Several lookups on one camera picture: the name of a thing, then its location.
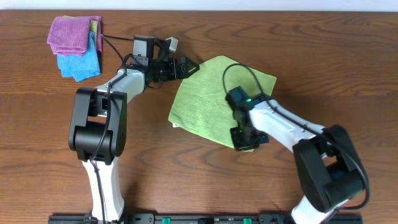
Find light green microfiber cloth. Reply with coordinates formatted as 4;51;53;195
169;55;277;148

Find blue folded cloth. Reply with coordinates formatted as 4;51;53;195
57;31;101;82

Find purple folded cloth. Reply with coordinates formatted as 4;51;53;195
47;16;102;56

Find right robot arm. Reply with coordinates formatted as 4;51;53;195
226;86;370;223

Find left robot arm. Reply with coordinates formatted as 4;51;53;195
68;35;200;223

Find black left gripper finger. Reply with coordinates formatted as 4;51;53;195
179;67;199;79
181;57;200;73

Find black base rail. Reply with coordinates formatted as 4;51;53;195
48;213;363;224

